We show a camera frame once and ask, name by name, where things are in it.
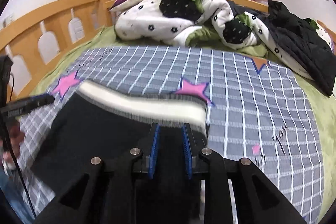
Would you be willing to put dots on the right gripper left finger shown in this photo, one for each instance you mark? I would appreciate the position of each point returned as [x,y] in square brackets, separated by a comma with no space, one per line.
[152,149]

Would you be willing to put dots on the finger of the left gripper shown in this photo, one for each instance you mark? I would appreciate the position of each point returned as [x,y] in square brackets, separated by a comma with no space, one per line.
[26,105]

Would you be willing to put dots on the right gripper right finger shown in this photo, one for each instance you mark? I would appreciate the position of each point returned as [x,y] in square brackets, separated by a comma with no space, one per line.
[189,149]

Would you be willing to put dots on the wooden bed frame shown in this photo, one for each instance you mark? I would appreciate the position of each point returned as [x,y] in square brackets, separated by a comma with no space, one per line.
[41,37]

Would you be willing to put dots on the person's left hand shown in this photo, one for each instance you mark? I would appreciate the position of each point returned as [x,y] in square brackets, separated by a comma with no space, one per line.
[16,138]

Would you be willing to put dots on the black pants with white stripe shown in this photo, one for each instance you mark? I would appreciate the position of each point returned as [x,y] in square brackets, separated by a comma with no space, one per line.
[94,158]

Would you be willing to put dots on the black quilted jacket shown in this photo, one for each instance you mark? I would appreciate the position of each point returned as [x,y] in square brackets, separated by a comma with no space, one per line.
[298,43]

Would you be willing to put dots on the white strawberry print quilt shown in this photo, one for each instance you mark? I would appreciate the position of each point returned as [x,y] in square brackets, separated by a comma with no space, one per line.
[179,22]

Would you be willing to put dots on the green fleece bed sheet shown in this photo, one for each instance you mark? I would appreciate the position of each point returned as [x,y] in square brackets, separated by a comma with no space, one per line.
[317,118]

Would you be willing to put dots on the blue checked star blanket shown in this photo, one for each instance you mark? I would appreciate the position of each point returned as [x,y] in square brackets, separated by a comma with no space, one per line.
[210,108]

